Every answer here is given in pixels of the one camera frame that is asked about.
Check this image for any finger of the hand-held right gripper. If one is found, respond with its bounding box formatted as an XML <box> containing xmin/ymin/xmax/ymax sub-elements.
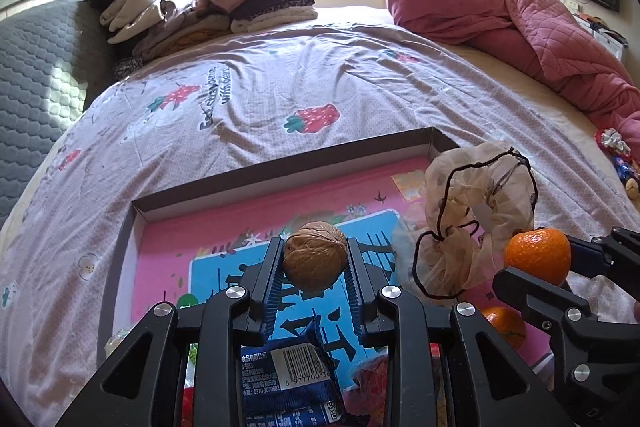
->
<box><xmin>492</xmin><ymin>267</ymin><xmax>608</xmax><ymax>401</ymax></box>
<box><xmin>569</xmin><ymin>227</ymin><xmax>640</xmax><ymax>321</ymax></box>

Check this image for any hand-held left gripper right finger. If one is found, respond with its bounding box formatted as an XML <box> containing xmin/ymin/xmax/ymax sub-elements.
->
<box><xmin>344</xmin><ymin>237</ymin><xmax>576</xmax><ymax>427</ymax></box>

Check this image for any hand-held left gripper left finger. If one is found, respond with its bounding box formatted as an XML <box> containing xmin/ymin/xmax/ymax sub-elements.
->
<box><xmin>55</xmin><ymin>237</ymin><xmax>286</xmax><ymax>427</ymax></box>

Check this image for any orange mandarin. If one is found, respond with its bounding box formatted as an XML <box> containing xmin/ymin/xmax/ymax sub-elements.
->
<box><xmin>503</xmin><ymin>228</ymin><xmax>572</xmax><ymax>286</ymax></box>
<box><xmin>481</xmin><ymin>306</ymin><xmax>527</xmax><ymax>350</ymax></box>

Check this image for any brown walnut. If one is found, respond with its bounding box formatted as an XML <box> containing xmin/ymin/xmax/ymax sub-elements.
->
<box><xmin>283</xmin><ymin>221</ymin><xmax>348</xmax><ymax>294</ymax></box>

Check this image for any blue snack packet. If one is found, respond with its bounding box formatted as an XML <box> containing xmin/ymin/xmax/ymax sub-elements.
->
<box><xmin>240</xmin><ymin>317</ymin><xmax>348</xmax><ymax>427</ymax></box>

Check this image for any shallow brown cardboard box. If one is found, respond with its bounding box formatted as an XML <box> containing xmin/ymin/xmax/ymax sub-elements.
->
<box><xmin>97</xmin><ymin>127</ymin><xmax>556</xmax><ymax>427</ymax></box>

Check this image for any egg-shaped toy packet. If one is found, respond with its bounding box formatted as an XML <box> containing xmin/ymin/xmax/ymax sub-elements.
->
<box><xmin>349</xmin><ymin>349</ymin><xmax>391</xmax><ymax>427</ymax></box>

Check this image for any beige scrunchie with black trim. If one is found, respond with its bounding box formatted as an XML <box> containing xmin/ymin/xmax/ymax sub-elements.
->
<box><xmin>392</xmin><ymin>143</ymin><xmax>538</xmax><ymax>300</ymax></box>

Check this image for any clear bag of red candy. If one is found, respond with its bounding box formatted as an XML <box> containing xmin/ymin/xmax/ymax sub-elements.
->
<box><xmin>104</xmin><ymin>327</ymin><xmax>198</xmax><ymax>427</ymax></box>

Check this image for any heap of colourful snack packets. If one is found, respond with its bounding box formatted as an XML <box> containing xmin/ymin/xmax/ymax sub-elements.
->
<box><xmin>594</xmin><ymin>128</ymin><xmax>640</xmax><ymax>200</ymax></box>

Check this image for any beige bed sheet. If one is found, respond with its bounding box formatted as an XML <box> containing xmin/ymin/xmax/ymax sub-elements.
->
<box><xmin>445</xmin><ymin>42</ymin><xmax>640</xmax><ymax>233</ymax></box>

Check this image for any white drawer cabinet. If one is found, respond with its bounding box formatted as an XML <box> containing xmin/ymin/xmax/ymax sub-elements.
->
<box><xmin>575</xmin><ymin>14</ymin><xmax>630</xmax><ymax>62</ymax></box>

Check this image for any pink quilted blanket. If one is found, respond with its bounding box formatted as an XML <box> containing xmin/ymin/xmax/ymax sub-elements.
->
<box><xmin>387</xmin><ymin>0</ymin><xmax>640</xmax><ymax>158</ymax></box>

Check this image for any pile of folded clothes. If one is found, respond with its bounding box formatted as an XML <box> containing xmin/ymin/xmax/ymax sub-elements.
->
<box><xmin>89</xmin><ymin>0</ymin><xmax>319</xmax><ymax>80</ymax></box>

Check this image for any grey quilted headboard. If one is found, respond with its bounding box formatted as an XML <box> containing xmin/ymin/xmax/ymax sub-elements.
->
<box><xmin>0</xmin><ymin>0</ymin><xmax>118</xmax><ymax>228</ymax></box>

